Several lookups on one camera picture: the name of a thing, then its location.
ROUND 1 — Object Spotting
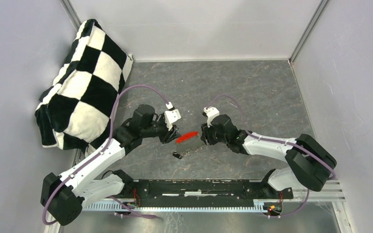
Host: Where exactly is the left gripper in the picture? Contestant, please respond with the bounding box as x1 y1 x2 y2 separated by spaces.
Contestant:
141 113 182 144

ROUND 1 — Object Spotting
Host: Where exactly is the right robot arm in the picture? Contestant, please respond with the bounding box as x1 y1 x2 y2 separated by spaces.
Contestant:
201 115 337 198

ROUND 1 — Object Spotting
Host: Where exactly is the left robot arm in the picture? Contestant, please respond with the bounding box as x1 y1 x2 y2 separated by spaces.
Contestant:
40 103 181 226

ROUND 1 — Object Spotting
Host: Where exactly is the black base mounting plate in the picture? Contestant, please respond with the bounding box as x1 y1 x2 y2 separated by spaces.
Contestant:
116 180 293 208

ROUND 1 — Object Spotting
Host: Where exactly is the black white checkered blanket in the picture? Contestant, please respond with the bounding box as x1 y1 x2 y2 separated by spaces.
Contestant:
34 19 134 152

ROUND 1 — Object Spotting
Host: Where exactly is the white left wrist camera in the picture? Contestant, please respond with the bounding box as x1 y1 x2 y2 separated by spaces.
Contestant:
164 102 182 131

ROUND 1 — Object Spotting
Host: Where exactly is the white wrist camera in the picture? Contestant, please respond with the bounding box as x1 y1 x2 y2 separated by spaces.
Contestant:
203 106 220 127
164 102 182 131

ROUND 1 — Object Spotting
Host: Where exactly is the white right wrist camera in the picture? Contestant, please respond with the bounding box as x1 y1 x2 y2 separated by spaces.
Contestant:
203 106 220 127

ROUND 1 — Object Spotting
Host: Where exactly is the white toothed cable duct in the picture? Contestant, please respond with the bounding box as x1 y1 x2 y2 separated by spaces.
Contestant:
83 200 267 213

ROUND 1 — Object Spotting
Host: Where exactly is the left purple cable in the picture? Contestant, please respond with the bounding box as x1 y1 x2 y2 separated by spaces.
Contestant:
42 84 174 225

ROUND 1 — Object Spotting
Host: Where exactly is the purple cable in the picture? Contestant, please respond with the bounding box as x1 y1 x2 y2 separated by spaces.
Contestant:
42 84 174 225
205 95 337 218

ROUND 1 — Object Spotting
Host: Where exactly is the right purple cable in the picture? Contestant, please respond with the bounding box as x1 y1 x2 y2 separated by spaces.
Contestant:
205 95 337 218

